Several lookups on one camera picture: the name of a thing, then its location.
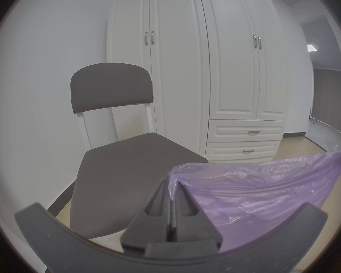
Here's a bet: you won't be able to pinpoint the grey curtain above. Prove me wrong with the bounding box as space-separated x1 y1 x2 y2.
313 68 341 134

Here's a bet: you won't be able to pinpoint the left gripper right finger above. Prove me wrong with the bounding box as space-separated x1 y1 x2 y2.
172 181 224 251

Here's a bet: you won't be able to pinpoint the white chair grey cushions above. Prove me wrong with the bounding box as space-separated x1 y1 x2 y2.
70 63 209 239

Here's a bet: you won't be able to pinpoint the white wardrobe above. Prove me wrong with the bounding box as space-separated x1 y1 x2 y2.
106 0 289 163

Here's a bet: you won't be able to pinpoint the purple plastic bag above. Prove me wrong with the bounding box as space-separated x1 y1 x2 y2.
168 145 341 254

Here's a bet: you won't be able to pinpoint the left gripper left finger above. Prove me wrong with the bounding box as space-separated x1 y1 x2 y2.
121 179 171 251

